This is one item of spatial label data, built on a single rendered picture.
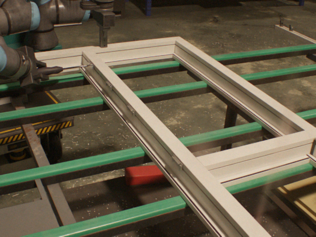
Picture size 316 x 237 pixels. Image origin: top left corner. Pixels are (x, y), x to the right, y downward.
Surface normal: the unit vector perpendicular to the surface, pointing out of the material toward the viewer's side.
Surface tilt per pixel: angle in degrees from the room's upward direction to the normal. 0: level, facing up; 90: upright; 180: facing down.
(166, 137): 0
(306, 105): 0
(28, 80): 61
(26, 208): 0
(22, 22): 88
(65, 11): 82
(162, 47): 90
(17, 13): 51
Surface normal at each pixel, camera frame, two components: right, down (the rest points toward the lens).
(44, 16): 0.34, 0.48
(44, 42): 0.37, 0.15
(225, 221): -0.90, 0.17
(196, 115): 0.05, -0.87
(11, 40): 0.55, 0.44
